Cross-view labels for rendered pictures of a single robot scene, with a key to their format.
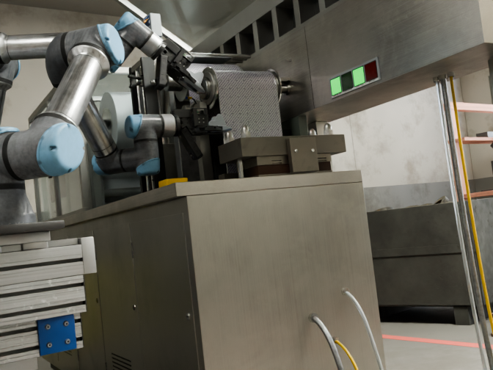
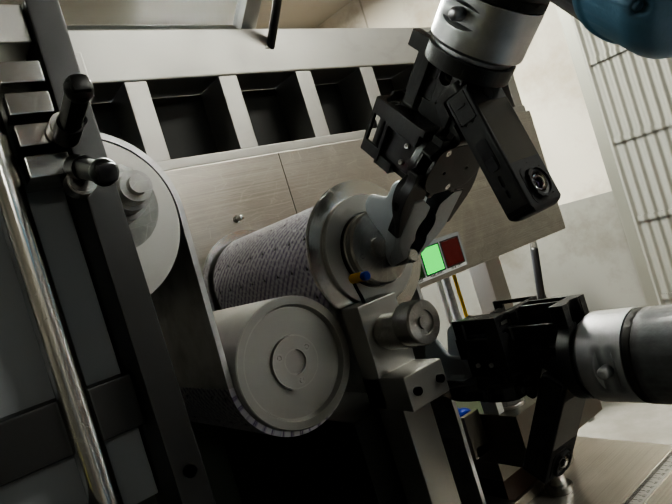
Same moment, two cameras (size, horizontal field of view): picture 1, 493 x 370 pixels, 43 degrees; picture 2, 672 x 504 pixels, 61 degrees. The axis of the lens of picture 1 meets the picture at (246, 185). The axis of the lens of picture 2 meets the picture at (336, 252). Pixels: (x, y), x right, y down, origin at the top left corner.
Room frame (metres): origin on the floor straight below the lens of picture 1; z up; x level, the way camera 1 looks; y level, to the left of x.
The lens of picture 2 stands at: (2.28, 0.67, 1.26)
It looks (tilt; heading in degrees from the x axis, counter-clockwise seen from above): 1 degrees down; 262
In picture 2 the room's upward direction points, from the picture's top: 17 degrees counter-clockwise
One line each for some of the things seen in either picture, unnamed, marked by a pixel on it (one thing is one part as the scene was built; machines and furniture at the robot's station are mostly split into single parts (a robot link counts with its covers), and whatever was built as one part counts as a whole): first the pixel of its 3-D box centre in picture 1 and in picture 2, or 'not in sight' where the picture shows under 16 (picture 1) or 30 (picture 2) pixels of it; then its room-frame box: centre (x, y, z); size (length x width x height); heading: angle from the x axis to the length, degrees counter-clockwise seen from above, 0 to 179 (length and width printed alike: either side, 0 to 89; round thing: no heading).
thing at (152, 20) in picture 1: (150, 26); not in sight; (2.66, 0.33, 1.66); 0.07 x 0.07 x 0.10; 36
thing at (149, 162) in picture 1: (142, 158); not in sight; (1.99, 0.32, 1.01); 0.11 x 0.08 x 0.11; 73
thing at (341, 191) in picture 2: (207, 88); (367, 250); (2.17, 0.10, 1.25); 0.15 x 0.01 x 0.15; 29
